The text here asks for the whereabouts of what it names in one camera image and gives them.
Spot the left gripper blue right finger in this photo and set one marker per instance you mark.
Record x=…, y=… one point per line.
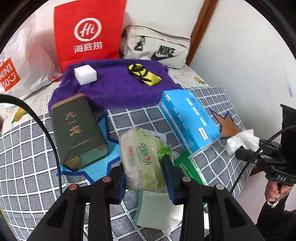
x=173, y=176

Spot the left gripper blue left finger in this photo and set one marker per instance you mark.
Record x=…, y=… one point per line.
x=119, y=184

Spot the green tissue pack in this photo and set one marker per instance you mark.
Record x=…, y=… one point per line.
x=141, y=154

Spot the white tissue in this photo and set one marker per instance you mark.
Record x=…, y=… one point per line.
x=245, y=139

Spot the white sponge block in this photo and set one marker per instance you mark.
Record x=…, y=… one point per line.
x=85, y=74

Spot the yellow black pouch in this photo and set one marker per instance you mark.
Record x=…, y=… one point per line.
x=143, y=75

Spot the person right hand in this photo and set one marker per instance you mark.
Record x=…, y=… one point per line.
x=274, y=192

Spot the green card box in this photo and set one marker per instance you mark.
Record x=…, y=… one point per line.
x=190, y=176

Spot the mint green cloth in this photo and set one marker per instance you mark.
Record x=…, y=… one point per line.
x=155, y=210

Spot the blue tissue box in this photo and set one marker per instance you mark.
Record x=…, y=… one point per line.
x=193, y=126

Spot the dark green tea box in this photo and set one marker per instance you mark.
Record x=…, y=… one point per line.
x=80, y=141

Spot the grey checked table cloth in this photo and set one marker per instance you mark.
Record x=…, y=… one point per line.
x=30, y=185

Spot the purple fleece towel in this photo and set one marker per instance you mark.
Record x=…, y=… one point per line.
x=114, y=87

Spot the beige Nike pouch bag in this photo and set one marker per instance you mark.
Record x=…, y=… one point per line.
x=148, y=43

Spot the white Miniso plastic bag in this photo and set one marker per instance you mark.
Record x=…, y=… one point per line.
x=25, y=65

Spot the red Haidilao paper bag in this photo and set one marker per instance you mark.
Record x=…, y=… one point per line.
x=88, y=30

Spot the wooden door frame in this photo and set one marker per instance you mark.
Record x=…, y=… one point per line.
x=200, y=27

